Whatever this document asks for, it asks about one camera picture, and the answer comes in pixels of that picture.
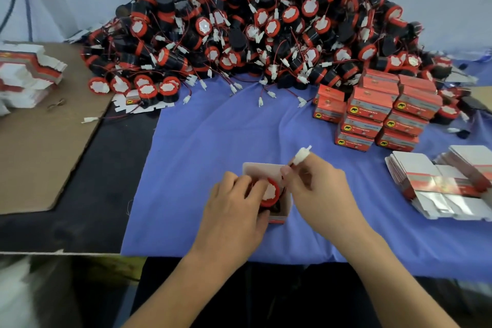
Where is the person's left hand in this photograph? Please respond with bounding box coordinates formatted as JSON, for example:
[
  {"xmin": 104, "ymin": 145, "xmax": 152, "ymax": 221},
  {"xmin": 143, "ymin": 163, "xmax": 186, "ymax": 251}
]
[{"xmin": 191, "ymin": 170, "xmax": 272, "ymax": 270}]

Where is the person's right hand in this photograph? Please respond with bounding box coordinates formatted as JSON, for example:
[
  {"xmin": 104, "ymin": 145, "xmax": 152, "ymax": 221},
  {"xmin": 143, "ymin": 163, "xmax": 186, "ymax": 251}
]
[{"xmin": 280, "ymin": 153, "xmax": 378, "ymax": 252}]

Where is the orange white paper box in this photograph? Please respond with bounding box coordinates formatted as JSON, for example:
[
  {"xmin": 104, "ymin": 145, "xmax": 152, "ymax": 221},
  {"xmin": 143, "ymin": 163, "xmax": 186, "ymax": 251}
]
[
  {"xmin": 394, "ymin": 86, "xmax": 444, "ymax": 119},
  {"xmin": 398, "ymin": 74, "xmax": 439, "ymax": 93},
  {"xmin": 377, "ymin": 128, "xmax": 421, "ymax": 152},
  {"xmin": 384, "ymin": 110, "xmax": 432, "ymax": 136},
  {"xmin": 312, "ymin": 103, "xmax": 345, "ymax": 124},
  {"xmin": 361, "ymin": 69, "xmax": 401, "ymax": 96},
  {"xmin": 334, "ymin": 130, "xmax": 376, "ymax": 152},
  {"xmin": 317, "ymin": 84, "xmax": 347, "ymax": 107},
  {"xmin": 340, "ymin": 114, "xmax": 384, "ymax": 139},
  {"xmin": 242, "ymin": 161, "xmax": 293, "ymax": 225},
  {"xmin": 347, "ymin": 87, "xmax": 395, "ymax": 122}
]

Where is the single red black buzzer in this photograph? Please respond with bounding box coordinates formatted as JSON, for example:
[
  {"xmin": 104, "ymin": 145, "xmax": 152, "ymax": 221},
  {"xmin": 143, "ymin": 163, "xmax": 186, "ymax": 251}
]
[{"xmin": 255, "ymin": 145, "xmax": 314, "ymax": 211}]

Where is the stack of paper boxes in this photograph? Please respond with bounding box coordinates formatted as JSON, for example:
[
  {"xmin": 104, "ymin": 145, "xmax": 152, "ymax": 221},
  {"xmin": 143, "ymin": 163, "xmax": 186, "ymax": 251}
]
[
  {"xmin": 384, "ymin": 145, "xmax": 492, "ymax": 222},
  {"xmin": 0, "ymin": 43, "xmax": 68, "ymax": 116}
]

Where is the pile of black red buzzers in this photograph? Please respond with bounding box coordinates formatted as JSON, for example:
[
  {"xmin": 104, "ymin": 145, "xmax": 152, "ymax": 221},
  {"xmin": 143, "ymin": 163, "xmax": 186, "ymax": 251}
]
[{"xmin": 80, "ymin": 0, "xmax": 479, "ymax": 121}]

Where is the person's right forearm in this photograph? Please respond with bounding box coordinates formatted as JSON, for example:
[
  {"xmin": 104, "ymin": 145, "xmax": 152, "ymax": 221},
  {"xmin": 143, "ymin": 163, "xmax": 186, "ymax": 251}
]
[{"xmin": 342, "ymin": 230, "xmax": 462, "ymax": 328}]

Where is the person's left forearm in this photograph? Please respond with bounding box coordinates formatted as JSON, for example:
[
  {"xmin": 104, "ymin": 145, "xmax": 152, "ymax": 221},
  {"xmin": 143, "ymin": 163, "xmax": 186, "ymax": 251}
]
[{"xmin": 123, "ymin": 251, "xmax": 232, "ymax": 328}]

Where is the blue cloth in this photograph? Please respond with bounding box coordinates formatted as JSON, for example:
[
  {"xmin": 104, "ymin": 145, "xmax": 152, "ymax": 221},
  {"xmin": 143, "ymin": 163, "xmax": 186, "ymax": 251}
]
[{"xmin": 120, "ymin": 58, "xmax": 492, "ymax": 280}]

